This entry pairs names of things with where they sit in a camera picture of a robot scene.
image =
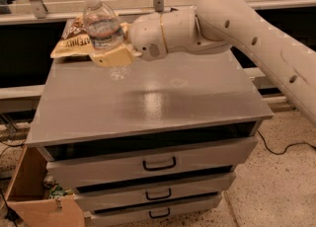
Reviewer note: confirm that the clear plastic water bottle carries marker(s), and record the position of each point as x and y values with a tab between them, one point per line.
103	28

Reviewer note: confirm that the brown chip bag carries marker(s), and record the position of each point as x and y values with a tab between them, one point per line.
74	40

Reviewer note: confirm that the green package in box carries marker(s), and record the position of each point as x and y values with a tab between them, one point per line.
58	192

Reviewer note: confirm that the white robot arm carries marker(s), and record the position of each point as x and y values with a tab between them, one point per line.
212	26

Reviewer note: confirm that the grey drawer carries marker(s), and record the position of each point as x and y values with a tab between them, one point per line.
142	191
105	169
157	210

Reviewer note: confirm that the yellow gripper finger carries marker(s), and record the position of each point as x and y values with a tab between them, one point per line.
119	56
125	29

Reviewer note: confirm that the grey drawer cabinet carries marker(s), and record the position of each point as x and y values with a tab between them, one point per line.
178	100

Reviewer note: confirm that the cardboard box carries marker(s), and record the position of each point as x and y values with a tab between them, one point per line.
27	196

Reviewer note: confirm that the metal can in box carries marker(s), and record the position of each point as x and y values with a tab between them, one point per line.
48	181

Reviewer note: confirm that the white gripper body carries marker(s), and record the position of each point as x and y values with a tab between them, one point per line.
145	36

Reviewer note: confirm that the top grey drawer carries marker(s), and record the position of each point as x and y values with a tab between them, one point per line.
105	169

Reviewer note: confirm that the middle grey drawer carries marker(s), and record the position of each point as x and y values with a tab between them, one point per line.
142	191

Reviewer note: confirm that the bottom grey drawer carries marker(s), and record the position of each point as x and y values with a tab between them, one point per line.
157	210

